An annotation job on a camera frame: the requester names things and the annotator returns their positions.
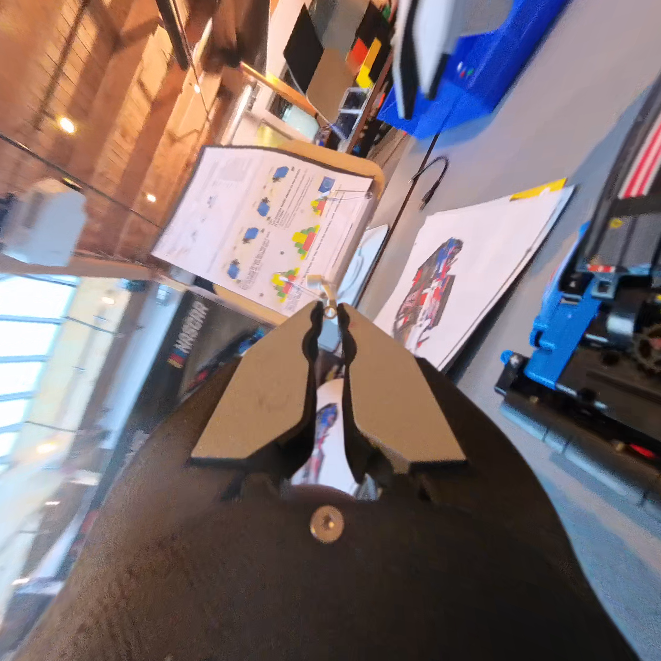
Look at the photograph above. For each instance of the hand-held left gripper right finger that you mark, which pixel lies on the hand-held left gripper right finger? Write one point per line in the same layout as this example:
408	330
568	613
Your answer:
397	403

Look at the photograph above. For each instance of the toy brick race car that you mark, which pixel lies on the toy brick race car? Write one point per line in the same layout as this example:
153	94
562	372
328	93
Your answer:
594	335

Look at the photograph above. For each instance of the yellow plastic bin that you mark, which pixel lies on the yellow plastic bin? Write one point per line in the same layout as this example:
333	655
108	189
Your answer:
369	67

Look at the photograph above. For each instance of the white box device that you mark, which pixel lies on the white box device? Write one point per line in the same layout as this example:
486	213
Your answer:
46	222

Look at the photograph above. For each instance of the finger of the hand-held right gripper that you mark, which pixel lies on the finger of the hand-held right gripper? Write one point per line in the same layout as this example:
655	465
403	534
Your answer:
454	26
405	62

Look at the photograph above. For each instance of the blue plastic bin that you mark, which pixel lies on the blue plastic bin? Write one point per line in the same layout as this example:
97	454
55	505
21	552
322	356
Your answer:
485	77

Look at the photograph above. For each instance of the thin pale curved brick piece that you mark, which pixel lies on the thin pale curved brick piece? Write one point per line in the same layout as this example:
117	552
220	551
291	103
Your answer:
317	283

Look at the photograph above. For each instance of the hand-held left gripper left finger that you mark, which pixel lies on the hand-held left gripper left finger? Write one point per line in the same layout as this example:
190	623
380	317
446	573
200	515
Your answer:
258	403

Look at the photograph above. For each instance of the yellow paper leaflet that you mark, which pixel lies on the yellow paper leaflet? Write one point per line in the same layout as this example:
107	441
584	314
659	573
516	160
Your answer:
542	188

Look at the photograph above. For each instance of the printed instruction sheet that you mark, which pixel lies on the printed instruction sheet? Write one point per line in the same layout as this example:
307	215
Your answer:
248	222

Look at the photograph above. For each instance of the open instruction booklet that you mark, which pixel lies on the open instruction booklet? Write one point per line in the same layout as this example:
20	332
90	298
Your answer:
490	248

